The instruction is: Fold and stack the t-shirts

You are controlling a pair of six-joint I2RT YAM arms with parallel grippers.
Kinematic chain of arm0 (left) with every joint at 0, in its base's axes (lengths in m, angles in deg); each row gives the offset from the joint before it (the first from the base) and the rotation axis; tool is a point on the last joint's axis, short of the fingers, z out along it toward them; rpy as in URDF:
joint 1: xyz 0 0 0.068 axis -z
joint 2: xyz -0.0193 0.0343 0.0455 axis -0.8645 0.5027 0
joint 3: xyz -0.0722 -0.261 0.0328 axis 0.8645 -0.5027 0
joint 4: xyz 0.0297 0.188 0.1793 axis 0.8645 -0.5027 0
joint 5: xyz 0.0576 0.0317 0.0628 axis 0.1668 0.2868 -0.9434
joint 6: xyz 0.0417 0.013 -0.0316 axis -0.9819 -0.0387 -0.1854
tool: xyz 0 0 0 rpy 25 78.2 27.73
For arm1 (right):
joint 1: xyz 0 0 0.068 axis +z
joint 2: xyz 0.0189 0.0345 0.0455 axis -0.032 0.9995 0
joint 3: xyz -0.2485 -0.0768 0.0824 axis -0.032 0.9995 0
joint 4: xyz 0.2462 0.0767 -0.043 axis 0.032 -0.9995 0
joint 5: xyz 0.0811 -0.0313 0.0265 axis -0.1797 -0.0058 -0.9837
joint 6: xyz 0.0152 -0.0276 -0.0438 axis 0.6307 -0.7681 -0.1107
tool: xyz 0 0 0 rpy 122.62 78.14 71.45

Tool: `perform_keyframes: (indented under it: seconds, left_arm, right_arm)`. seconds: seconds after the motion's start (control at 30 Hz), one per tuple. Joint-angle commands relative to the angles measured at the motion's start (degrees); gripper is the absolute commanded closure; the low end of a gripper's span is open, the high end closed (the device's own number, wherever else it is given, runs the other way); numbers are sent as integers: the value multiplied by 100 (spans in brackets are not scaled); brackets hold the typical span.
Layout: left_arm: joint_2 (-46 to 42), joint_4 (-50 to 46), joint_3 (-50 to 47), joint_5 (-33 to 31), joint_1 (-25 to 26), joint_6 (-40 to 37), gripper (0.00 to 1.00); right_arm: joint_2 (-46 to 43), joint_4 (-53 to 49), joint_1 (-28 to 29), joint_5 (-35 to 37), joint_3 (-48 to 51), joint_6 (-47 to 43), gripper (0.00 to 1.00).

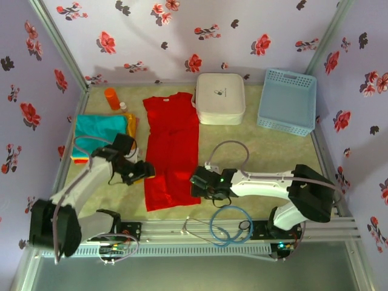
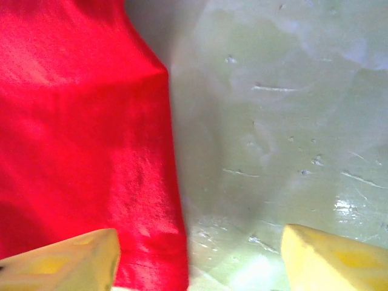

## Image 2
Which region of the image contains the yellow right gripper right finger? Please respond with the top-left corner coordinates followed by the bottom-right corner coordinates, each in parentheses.
top-left (280, 223), bottom-right (388, 291)

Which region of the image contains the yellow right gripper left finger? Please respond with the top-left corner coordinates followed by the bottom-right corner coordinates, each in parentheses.
top-left (0, 228), bottom-right (121, 291)

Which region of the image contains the red t-shirt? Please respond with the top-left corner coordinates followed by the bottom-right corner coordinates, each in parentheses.
top-left (0, 0), bottom-right (190, 291)

